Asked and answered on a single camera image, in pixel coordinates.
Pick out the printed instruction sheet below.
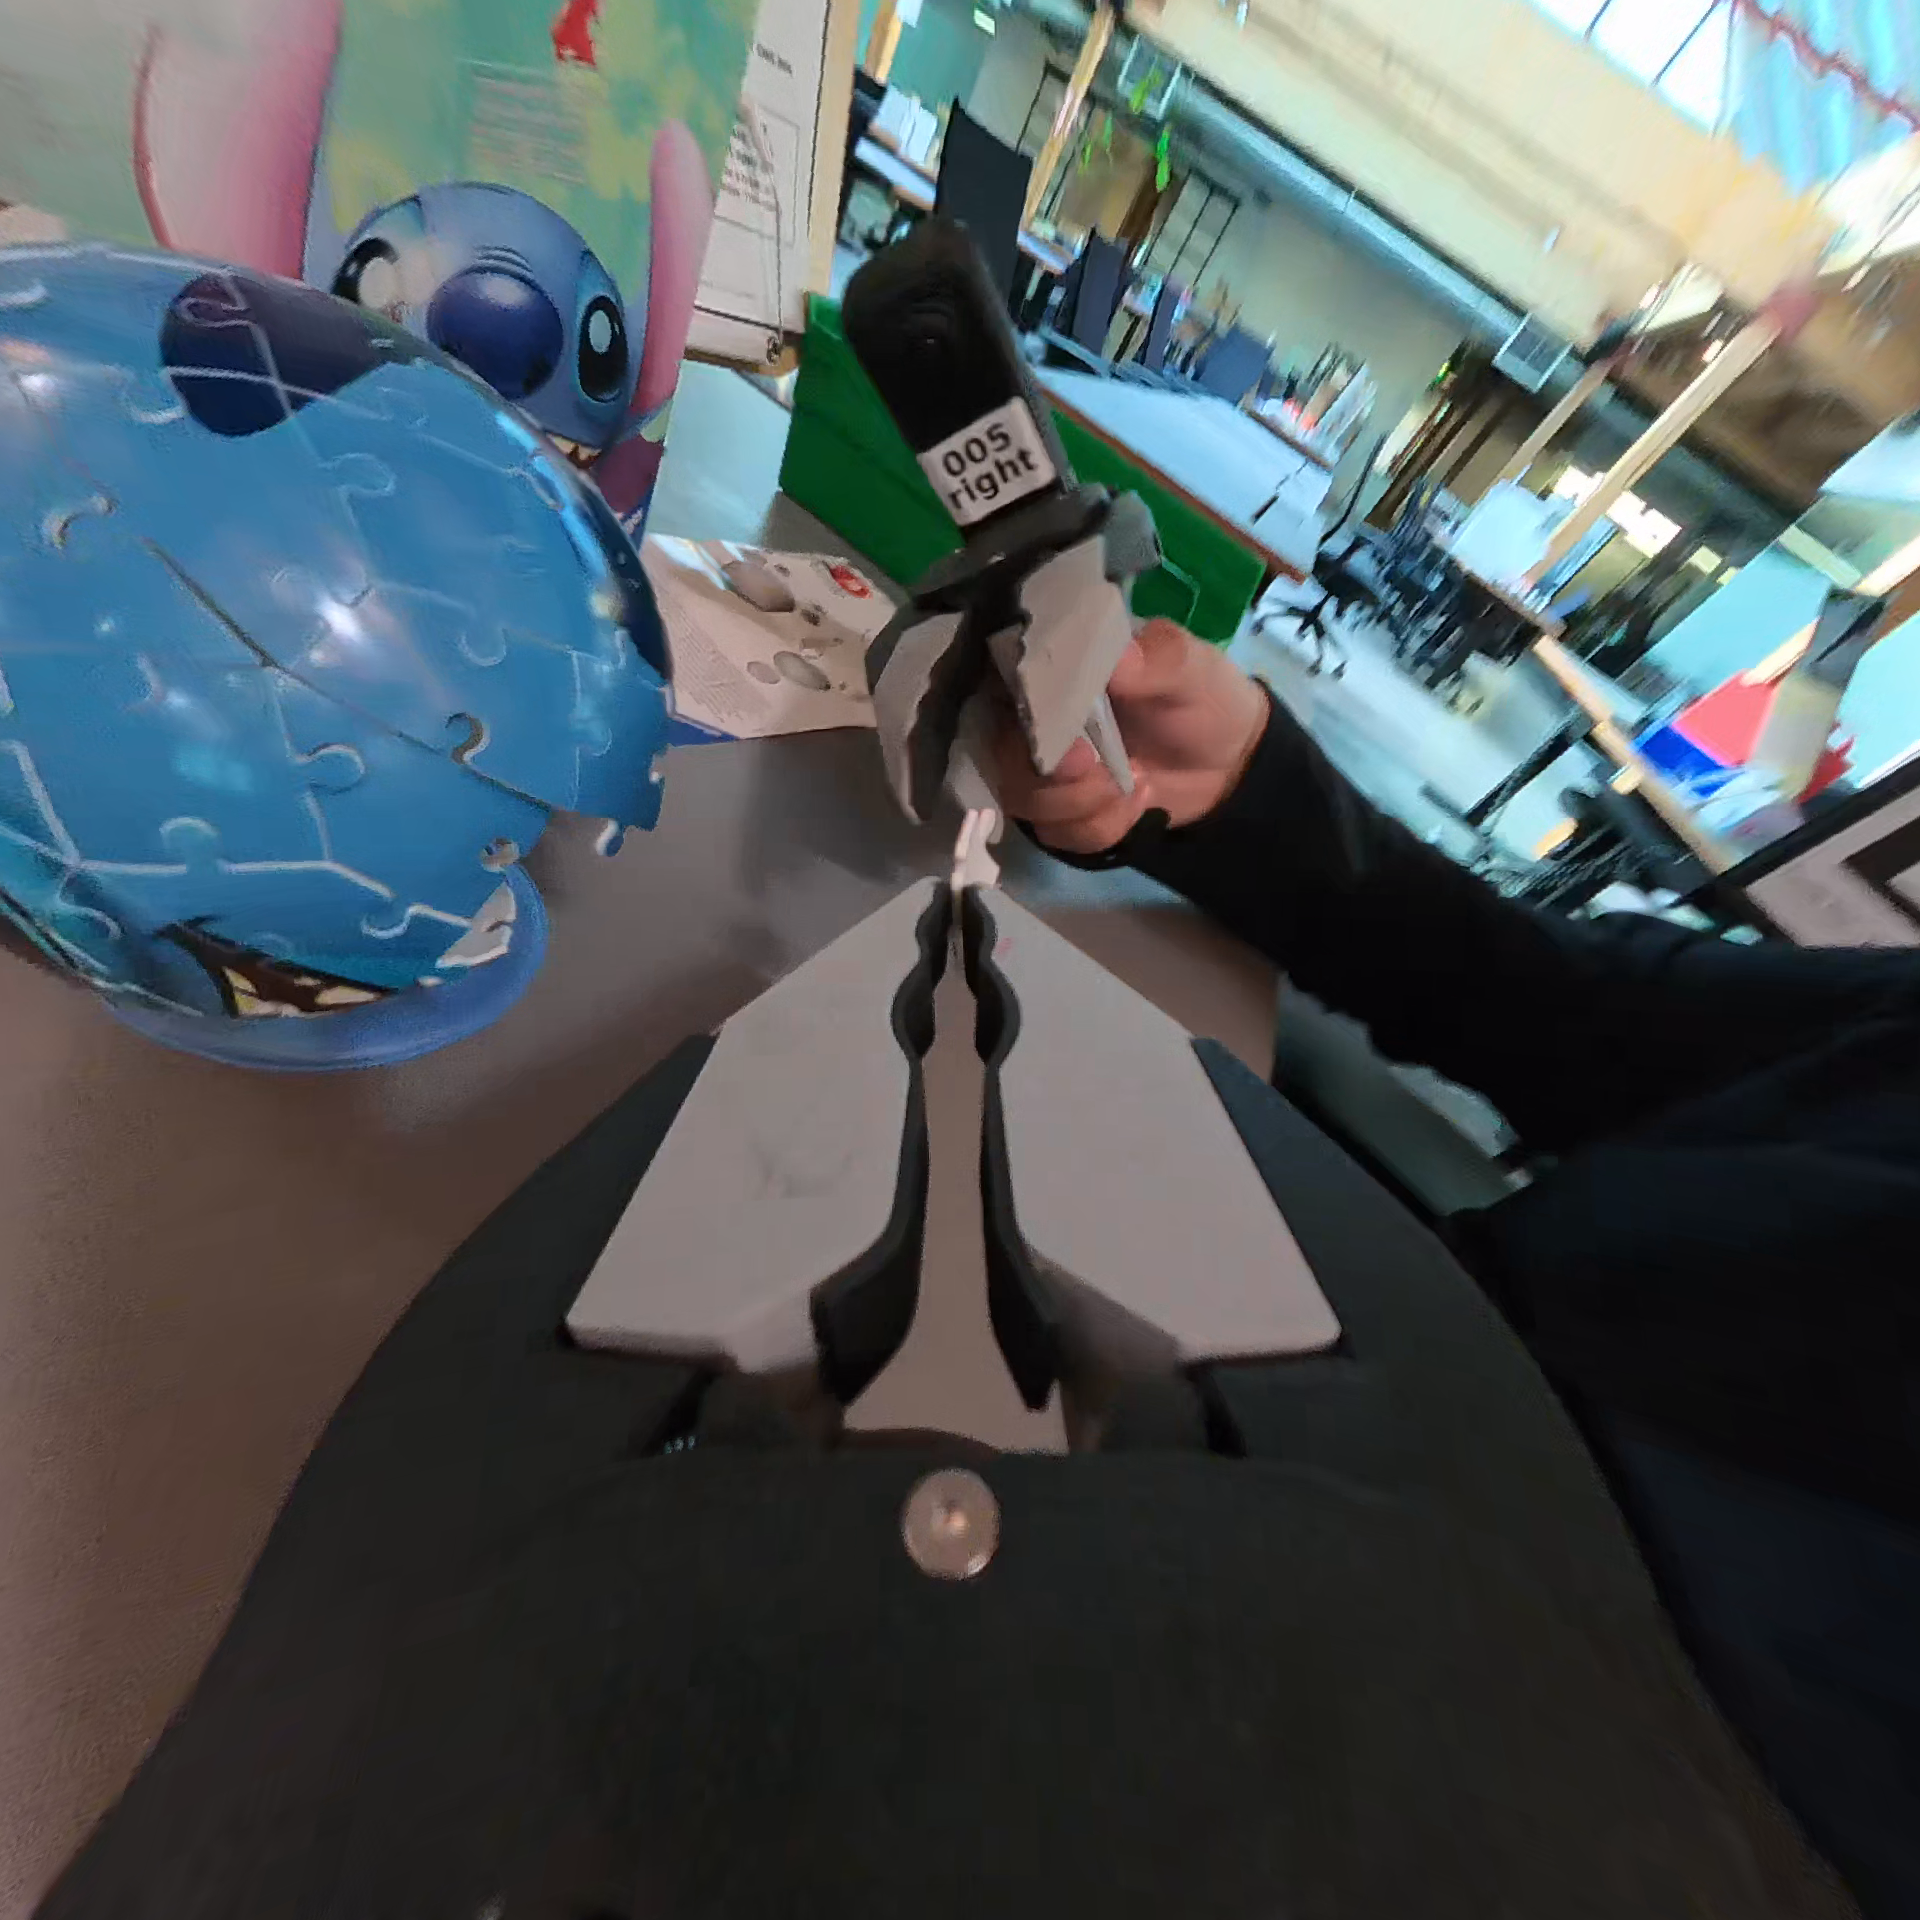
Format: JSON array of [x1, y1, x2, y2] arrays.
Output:
[[681, 0, 864, 377]]

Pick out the person's dark clothed torso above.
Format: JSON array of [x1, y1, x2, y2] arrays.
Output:
[[1439, 1050, 1920, 1920]]

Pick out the white instruction leaflet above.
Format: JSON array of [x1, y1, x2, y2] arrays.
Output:
[[645, 532, 902, 745]]

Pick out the green plastic bin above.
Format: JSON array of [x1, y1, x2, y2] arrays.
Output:
[[777, 293, 1269, 648]]

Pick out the person's right forearm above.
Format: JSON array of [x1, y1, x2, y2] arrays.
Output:
[[1110, 681, 1920, 1172]]

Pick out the black office chair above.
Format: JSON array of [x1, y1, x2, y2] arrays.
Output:
[[1252, 442, 1401, 684]]

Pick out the blue puzzle ball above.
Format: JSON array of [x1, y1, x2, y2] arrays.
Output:
[[0, 244, 677, 1023]]

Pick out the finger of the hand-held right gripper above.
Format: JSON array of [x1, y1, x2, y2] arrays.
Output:
[[988, 573, 1136, 778], [873, 609, 981, 828]]

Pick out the wooden post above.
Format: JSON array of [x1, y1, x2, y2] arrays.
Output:
[[1542, 293, 1790, 561], [1026, 0, 1120, 226]]

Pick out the person's right hand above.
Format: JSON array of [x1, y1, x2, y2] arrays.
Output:
[[999, 626, 1278, 864]]

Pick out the green potted plant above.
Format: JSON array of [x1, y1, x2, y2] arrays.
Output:
[[1102, 36, 1193, 196]]

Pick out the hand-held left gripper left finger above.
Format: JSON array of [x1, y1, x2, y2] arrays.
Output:
[[564, 881, 958, 1407]]

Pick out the dark-top office table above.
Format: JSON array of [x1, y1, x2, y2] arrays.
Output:
[[1036, 360, 1337, 578]]

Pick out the cartoon printed puzzle box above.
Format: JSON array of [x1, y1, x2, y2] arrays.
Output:
[[0, 0, 759, 548]]

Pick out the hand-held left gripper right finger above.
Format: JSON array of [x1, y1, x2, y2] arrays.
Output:
[[959, 881, 1344, 1412]]

